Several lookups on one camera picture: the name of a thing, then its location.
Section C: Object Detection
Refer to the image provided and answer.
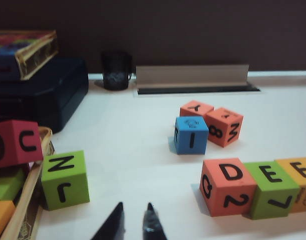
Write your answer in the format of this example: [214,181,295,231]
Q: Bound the beige cable tray flap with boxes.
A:
[135,64,250,88]

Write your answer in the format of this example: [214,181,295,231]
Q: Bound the plain green block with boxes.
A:
[0,167,26,202]

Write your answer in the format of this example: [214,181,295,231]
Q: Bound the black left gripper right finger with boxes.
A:
[142,202,168,240]

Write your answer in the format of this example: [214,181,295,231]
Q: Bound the brown desk partition panel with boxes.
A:
[0,0,306,75]

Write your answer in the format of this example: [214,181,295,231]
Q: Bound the orange-red block letter D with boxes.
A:
[199,157,258,218]

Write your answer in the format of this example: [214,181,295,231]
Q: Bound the dark blue case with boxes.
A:
[0,57,90,135]

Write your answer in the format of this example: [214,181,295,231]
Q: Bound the green block letter E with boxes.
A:
[242,161,301,221]

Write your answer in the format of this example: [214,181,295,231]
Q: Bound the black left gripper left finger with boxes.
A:
[90,201,126,240]

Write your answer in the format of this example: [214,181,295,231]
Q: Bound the orange-red block letter M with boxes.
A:
[204,107,244,149]

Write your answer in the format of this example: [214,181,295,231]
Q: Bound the blue block fish picture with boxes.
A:
[173,116,210,155]

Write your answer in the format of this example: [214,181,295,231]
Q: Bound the red block letter U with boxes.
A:
[0,119,44,171]

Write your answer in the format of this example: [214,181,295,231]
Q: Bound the green block letter N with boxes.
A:
[40,149,90,212]

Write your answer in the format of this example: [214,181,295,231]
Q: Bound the plain orange block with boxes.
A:
[0,199,16,240]

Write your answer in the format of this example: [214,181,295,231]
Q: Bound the yellow block letter E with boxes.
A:
[274,157,306,214]

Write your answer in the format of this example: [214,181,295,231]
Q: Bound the orange-red block letter Y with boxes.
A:
[179,100,215,123]

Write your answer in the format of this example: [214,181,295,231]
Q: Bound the black mug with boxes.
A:
[100,50,133,91]

